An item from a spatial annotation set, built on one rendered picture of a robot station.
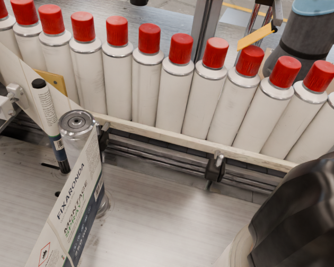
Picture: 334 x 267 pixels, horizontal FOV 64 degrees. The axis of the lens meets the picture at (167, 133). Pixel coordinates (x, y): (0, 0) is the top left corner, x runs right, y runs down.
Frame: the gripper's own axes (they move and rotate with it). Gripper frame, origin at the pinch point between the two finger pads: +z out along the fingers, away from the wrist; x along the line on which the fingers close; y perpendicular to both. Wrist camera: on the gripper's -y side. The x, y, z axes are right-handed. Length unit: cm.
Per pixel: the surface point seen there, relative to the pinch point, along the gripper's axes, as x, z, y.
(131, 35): -40, 34, -41
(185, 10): -10, 112, -263
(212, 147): -17.0, 12.0, 4.6
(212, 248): -12.7, 13.5, 20.9
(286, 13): 89, 55, -312
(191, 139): -20.5, 13.8, 4.2
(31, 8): -54, 14, 0
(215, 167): -16.4, 11.0, 9.4
